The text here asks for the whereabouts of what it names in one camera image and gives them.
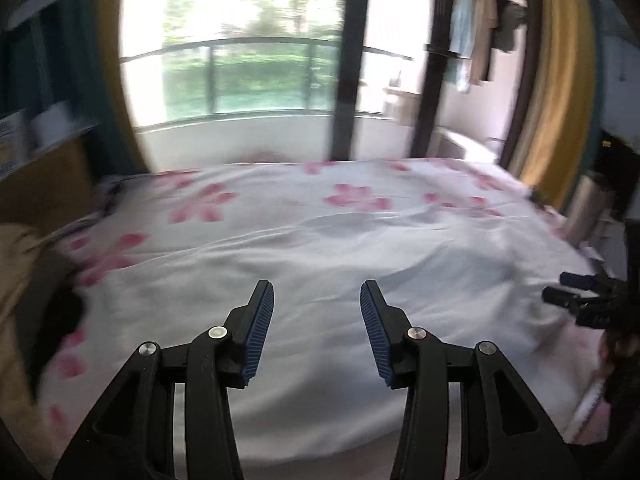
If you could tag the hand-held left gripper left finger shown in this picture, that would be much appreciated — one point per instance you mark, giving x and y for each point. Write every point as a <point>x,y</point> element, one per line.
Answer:
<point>260,325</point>

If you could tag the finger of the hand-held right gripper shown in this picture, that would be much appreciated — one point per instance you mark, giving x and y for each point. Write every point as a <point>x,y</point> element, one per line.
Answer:
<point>562,296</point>
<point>580,281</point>

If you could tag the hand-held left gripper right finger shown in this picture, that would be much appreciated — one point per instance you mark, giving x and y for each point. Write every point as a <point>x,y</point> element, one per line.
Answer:
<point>374,330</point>

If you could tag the white garment with black trim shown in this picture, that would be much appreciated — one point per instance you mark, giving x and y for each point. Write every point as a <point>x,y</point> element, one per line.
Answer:
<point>325,260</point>

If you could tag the stainless steel tumbler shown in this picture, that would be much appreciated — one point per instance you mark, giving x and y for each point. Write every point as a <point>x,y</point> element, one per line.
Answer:
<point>585,210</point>

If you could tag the black monitor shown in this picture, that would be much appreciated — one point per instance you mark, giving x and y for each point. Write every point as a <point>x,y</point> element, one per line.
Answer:
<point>617,170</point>

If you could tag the pink floral bed sheet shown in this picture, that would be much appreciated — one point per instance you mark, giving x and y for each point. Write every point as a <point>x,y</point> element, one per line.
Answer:
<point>200,195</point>

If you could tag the white outdoor air conditioner unit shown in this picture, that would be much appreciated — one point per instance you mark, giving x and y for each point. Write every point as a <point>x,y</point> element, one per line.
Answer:
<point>465,145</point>

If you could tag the dark brown door jamb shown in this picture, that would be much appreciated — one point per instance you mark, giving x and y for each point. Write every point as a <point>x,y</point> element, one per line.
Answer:
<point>520,60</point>

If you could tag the glass balcony railing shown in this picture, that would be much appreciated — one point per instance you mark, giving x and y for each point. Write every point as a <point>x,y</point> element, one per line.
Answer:
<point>260,80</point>

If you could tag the beige cloth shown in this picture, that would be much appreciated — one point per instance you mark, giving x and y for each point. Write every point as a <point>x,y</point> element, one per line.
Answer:
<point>15,310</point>

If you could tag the beige hanging shirt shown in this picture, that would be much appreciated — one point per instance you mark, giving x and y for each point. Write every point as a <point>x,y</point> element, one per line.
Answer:
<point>485,30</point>

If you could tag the dark hanging garment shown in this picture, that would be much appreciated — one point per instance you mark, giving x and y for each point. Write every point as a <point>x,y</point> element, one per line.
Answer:
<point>510,20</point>

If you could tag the light blue hanging towel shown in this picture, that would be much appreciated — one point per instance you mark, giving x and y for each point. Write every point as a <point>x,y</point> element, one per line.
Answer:
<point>462,30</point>

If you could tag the wooden shelf unit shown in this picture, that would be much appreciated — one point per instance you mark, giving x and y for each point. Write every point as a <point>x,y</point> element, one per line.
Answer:
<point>40,110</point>

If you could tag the black sliding door frame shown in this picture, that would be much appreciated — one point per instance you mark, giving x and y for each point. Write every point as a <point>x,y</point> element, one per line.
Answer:
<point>350,60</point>
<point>435,60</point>

